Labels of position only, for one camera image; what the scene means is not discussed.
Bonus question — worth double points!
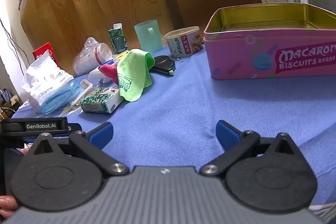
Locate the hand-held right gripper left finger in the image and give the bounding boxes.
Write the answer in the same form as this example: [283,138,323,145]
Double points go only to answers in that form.
[25,122,130,177]

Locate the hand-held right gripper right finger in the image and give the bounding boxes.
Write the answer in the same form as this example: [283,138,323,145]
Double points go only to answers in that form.
[199,120,305,177]

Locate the green print tissue pack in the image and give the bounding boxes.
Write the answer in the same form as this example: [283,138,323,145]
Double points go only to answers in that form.
[80,86,124,114]

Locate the green microfibre cloth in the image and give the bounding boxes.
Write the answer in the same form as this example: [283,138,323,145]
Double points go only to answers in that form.
[116,49,155,102]

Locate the pink fluffy scrubber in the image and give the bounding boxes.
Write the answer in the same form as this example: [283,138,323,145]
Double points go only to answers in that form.
[100,61,119,84]

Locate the pink biscuit tin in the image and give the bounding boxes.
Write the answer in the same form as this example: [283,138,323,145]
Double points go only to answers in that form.
[203,3,336,80]

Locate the person's left hand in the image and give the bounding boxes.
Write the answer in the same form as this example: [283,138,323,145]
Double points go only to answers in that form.
[0,196,19,218]

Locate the blue face masks pack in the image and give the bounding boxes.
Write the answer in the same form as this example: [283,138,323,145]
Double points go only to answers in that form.
[39,80,84,115]

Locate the clear plastic case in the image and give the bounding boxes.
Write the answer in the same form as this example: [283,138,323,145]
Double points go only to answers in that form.
[70,79,93,106]

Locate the white plastic packet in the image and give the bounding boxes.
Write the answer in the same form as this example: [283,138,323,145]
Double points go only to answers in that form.
[21,50,74,110]

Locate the blue tablecloth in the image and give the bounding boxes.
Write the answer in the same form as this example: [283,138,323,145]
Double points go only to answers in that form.
[12,44,336,209]

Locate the bagged paper cups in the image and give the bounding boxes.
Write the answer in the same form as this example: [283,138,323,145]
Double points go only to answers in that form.
[73,37,113,76]

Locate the red box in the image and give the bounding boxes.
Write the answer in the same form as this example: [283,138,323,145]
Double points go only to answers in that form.
[32,42,61,68]

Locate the black tape measure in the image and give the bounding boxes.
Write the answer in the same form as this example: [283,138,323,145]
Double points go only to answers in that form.
[150,55,176,76]

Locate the green drink carton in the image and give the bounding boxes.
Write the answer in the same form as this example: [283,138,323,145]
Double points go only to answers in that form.
[108,23,129,55]

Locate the peanut can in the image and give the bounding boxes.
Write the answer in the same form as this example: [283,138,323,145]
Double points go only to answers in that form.
[164,26,205,58]

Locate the teal plastic cup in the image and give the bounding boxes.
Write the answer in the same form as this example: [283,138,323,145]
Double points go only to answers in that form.
[134,20,164,52]

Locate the striped cloth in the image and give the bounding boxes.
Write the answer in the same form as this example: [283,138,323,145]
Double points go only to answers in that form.
[308,203,336,224]

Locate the black wall cable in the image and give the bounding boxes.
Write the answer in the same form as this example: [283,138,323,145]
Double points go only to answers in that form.
[0,18,16,56]

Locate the wood pattern wall sheet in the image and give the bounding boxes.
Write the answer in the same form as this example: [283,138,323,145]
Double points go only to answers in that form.
[20,0,184,62]

